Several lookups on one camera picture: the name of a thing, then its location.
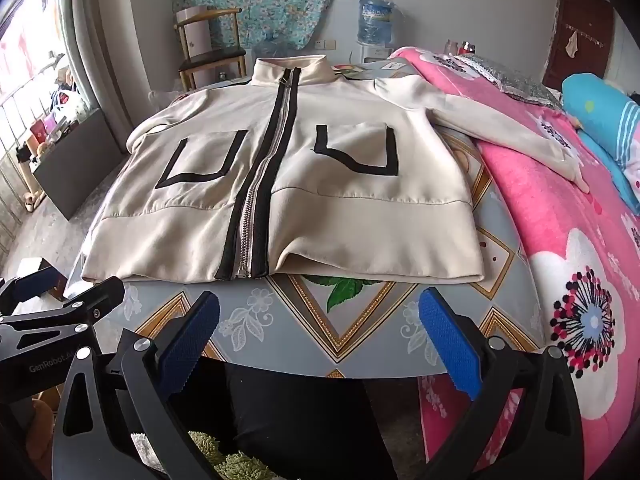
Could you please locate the white water dispenser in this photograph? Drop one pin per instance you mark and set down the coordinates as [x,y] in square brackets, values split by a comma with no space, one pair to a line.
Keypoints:
[375,52]

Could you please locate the pink floral blanket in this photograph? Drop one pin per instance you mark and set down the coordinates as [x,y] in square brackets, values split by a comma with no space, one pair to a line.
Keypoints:
[525,210]

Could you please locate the small clear jar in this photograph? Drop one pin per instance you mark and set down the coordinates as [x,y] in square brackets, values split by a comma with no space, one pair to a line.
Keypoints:
[450,46]

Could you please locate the blue water bottle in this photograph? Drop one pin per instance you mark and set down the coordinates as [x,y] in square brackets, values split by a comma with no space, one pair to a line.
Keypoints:
[375,20]

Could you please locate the green shaggy rug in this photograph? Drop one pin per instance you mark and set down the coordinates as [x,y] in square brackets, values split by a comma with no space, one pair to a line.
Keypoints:
[235,465]

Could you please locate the grey patterned bed sheet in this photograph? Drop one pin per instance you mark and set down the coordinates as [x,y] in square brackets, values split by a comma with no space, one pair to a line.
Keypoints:
[300,330]

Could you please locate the white plastic bag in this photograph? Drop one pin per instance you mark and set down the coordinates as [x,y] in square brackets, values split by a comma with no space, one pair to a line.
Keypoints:
[65,102]

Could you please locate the white wall socket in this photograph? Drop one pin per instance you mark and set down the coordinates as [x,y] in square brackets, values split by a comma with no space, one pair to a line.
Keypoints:
[325,44]

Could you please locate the blue and pink cartoon pillow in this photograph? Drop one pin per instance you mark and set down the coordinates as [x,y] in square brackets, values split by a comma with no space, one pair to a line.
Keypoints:
[595,105]

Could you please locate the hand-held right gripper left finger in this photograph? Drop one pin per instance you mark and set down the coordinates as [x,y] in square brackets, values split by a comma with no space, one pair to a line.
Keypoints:
[192,340]

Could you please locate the metal window grille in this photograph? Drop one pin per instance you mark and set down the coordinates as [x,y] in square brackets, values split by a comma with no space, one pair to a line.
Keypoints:
[15,170]

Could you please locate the cream zip jacket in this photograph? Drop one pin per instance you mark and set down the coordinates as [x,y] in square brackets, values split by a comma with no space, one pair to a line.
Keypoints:
[350,185]

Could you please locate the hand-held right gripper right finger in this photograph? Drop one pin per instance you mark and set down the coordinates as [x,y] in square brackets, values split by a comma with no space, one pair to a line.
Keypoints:
[450,345]

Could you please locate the grey curtain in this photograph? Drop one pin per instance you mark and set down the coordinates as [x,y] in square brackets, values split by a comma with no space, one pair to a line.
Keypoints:
[110,35]

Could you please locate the empty blue water jug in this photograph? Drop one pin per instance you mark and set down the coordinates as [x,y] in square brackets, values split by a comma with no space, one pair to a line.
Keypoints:
[272,45]

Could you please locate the brown and white box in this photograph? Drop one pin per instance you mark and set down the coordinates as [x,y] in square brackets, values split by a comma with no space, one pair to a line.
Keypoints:
[47,264]

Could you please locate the grey sequin lace pillow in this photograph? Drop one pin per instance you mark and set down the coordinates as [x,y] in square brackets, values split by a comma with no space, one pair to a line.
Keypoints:
[510,77]

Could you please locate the grey low cabinet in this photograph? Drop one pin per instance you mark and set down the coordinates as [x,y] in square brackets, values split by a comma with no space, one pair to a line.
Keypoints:
[75,160]

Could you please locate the dark red door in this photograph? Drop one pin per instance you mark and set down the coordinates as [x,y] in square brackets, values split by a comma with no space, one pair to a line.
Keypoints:
[580,15]

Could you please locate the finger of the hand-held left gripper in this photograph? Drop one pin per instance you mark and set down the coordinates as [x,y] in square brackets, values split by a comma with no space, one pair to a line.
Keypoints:
[35,280]
[85,297]

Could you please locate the beige hanging cloth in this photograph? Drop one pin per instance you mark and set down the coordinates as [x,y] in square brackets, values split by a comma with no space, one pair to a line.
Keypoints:
[572,42]

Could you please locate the dark red gift box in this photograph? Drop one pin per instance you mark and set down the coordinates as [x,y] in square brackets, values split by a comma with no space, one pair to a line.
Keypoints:
[38,132]

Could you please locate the person's black pants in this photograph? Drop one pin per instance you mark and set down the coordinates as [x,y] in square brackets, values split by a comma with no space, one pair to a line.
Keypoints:
[300,420]

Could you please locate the wooden chair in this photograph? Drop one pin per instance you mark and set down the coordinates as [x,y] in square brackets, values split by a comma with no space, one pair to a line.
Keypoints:
[212,62]

